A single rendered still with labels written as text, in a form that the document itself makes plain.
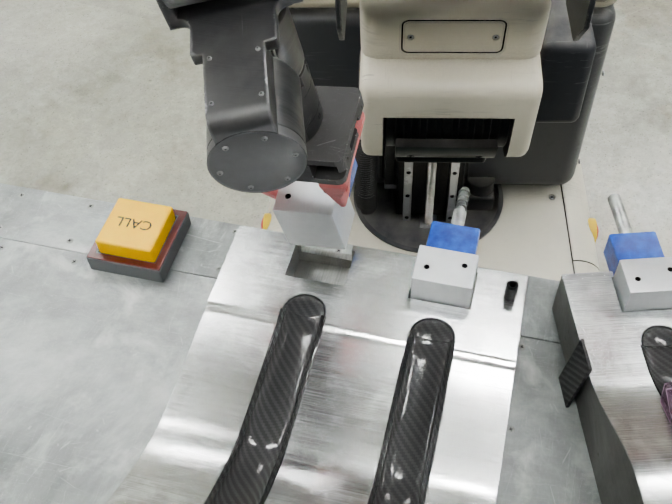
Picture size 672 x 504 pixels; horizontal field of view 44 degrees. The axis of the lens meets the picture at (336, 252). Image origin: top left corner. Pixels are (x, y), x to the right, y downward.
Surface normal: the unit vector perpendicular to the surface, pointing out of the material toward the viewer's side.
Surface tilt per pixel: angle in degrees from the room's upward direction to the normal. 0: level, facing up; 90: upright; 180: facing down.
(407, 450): 3
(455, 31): 98
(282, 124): 35
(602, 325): 0
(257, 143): 97
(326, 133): 12
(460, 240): 0
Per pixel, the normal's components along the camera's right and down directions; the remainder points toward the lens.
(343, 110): -0.19, -0.49
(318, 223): -0.22, 0.86
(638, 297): 0.05, 0.78
